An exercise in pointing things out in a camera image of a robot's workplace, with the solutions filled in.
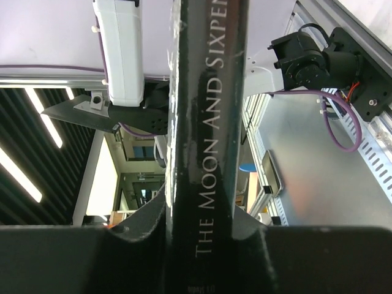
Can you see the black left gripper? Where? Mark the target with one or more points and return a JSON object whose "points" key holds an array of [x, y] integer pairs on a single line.
{"points": [[151, 116]]}

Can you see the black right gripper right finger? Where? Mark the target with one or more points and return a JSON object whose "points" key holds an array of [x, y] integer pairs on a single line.
{"points": [[278, 259]]}

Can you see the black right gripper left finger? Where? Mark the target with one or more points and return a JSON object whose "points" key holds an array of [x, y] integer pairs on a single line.
{"points": [[127, 258]]}

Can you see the dark Moon and Sixpence book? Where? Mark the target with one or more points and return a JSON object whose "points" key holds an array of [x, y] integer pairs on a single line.
{"points": [[206, 94]]}

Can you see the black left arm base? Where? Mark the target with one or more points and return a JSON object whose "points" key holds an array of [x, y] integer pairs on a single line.
{"points": [[343, 64]]}

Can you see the aluminium frame rail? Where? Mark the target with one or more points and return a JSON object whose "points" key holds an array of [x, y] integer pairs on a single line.
{"points": [[346, 18]]}

